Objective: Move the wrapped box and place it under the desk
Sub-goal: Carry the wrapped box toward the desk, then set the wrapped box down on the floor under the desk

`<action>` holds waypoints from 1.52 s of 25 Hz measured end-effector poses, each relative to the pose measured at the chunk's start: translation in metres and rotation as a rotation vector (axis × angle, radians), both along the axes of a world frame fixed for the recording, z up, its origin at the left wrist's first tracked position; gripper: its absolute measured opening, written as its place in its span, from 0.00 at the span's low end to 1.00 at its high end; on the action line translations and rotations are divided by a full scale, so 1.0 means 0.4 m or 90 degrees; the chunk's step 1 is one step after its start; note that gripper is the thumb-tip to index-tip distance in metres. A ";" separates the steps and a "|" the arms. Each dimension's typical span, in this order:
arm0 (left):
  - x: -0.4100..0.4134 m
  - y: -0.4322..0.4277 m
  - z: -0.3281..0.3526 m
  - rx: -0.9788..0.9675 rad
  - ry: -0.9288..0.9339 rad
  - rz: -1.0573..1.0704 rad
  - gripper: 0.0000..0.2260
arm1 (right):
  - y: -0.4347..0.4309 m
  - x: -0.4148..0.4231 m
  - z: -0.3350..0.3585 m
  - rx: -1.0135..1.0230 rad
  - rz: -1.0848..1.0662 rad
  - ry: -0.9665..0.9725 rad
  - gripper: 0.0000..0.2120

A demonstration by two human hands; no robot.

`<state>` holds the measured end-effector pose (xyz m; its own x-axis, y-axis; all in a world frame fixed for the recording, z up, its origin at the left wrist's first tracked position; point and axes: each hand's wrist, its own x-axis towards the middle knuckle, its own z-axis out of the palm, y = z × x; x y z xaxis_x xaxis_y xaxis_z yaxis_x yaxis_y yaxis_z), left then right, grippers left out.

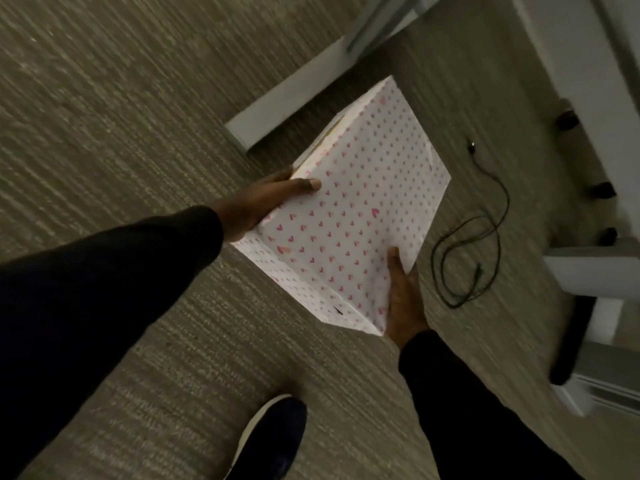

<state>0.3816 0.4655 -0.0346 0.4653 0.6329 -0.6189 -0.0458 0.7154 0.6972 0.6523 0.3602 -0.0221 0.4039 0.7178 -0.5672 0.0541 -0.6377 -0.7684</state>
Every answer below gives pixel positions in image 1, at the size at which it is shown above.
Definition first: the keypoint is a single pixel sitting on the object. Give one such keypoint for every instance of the person's left hand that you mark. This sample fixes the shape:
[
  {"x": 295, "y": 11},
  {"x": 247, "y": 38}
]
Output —
[{"x": 250, "y": 204}]

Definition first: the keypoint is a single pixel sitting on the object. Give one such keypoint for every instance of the person's right hand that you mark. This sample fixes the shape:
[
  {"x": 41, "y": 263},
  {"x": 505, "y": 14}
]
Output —
[{"x": 404, "y": 304}]

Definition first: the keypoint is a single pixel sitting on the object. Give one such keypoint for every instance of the person's right thumb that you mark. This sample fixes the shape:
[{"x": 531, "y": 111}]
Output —
[{"x": 395, "y": 264}]

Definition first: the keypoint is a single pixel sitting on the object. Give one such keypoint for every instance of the person's left thumb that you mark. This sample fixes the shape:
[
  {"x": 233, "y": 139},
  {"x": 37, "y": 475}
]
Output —
[{"x": 300, "y": 186}]

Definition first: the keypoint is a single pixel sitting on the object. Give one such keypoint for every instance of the heart-print gift box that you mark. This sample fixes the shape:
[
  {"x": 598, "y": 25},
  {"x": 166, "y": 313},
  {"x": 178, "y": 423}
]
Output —
[{"x": 345, "y": 204}]

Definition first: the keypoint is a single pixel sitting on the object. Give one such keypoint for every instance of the person's left forearm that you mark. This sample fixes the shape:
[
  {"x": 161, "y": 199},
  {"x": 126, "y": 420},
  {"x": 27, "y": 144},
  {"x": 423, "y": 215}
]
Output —
[{"x": 95, "y": 304}]

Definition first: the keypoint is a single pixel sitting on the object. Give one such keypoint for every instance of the person's right forearm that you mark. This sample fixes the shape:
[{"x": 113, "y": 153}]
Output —
[{"x": 470, "y": 419}]

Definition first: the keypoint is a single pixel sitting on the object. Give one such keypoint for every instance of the white table leg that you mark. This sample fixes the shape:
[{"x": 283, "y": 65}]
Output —
[{"x": 310, "y": 79}]

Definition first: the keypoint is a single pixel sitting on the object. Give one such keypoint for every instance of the white and black furniture base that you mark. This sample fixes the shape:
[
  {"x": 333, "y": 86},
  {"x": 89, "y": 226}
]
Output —
[{"x": 595, "y": 324}]

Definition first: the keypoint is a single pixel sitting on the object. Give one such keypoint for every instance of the dark shoe with white sole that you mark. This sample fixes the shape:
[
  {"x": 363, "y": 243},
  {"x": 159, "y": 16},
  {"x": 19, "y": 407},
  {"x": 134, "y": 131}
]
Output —
[{"x": 272, "y": 439}]

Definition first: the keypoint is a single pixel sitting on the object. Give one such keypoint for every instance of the white cabinet on black casters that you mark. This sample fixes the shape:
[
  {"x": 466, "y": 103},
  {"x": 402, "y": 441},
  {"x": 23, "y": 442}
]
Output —
[{"x": 585, "y": 94}]

